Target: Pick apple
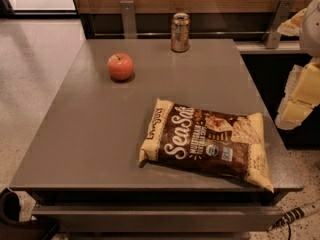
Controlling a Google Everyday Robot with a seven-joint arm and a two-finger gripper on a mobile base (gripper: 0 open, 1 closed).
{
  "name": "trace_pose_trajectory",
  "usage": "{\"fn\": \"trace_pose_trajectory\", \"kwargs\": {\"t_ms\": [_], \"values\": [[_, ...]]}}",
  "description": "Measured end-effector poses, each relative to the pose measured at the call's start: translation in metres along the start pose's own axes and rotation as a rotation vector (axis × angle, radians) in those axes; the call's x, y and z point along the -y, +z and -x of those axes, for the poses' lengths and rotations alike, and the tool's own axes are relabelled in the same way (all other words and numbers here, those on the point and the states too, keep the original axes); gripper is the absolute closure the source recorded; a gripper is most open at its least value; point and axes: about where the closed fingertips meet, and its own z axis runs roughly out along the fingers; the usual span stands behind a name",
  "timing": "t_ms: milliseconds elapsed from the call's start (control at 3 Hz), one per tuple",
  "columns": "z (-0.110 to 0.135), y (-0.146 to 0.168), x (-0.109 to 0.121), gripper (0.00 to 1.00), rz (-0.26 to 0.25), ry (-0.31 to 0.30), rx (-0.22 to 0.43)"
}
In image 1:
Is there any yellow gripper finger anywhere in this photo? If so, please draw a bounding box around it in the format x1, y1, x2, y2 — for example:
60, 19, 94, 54
277, 8, 307, 37
275, 57, 320, 130

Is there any red apple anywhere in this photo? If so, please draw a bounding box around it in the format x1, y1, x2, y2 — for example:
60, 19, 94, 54
107, 53, 134, 81

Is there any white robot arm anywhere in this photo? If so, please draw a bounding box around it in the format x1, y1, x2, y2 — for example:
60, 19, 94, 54
275, 0, 320, 130

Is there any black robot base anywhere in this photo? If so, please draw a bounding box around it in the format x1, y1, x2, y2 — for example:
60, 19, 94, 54
0, 187, 61, 240

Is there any brown sea salt chip bag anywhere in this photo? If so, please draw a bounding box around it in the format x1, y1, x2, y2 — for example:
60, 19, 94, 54
139, 100, 274, 191

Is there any gold soda can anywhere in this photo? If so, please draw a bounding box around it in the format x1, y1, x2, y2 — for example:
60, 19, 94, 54
171, 13, 190, 53

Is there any grey table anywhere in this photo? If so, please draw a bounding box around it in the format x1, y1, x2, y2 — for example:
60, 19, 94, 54
11, 39, 303, 240

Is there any right metal bracket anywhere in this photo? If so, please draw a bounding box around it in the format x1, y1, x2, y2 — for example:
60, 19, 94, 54
262, 0, 296, 49

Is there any metal bracket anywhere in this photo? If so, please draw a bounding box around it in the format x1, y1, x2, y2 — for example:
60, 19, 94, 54
120, 0, 137, 39
262, 0, 296, 49

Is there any wooden wall panel bench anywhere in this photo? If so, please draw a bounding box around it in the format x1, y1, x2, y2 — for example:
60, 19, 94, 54
74, 0, 312, 40

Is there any striped cable on floor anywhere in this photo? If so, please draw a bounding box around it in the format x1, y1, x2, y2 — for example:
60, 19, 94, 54
269, 200, 320, 232

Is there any left metal bracket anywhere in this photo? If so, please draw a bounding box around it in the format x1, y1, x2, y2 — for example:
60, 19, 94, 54
120, 0, 137, 39

